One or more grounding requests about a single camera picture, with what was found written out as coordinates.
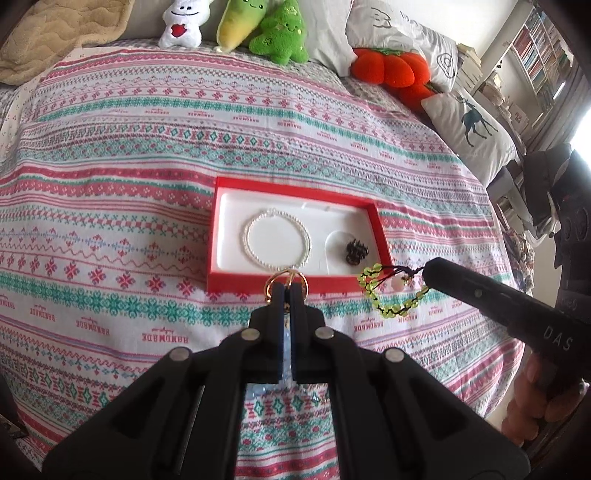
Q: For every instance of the white printed pillow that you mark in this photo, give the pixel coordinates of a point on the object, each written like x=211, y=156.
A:
x=406, y=27

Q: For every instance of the dark jacket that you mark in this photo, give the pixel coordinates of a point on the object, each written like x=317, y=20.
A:
x=545, y=184

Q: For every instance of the black charm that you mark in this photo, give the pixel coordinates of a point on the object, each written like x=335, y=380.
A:
x=353, y=251

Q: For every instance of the white office chair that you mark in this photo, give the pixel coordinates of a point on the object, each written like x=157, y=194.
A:
x=512, y=198

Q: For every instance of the deer print pillow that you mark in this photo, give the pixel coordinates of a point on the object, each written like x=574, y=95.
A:
x=461, y=138

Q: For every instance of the beige quilted blanket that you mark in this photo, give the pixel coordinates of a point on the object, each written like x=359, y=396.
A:
x=60, y=37

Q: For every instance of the patterned bedspread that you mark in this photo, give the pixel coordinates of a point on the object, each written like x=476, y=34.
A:
x=138, y=184

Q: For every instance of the white bookshelf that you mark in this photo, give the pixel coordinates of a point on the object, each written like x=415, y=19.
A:
x=540, y=55

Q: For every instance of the orange pumpkin plush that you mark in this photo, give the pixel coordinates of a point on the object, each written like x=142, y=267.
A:
x=383, y=69

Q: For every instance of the white bunny plush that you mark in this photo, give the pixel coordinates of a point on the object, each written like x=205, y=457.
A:
x=182, y=27

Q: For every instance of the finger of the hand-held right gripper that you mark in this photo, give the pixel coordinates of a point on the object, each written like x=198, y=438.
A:
x=461, y=288

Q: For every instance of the red jewelry box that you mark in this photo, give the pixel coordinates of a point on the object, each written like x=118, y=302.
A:
x=231, y=282

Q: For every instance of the yellow green carrot plush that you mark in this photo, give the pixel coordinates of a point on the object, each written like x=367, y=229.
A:
x=235, y=27

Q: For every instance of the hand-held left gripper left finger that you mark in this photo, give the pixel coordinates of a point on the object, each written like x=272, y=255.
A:
x=278, y=323

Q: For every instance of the person's right hand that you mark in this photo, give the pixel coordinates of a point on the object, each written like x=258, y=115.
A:
x=526, y=406

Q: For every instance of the green tree plush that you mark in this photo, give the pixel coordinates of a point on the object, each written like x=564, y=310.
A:
x=279, y=37

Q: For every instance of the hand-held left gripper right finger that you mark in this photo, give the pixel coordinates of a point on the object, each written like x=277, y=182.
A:
x=300, y=323

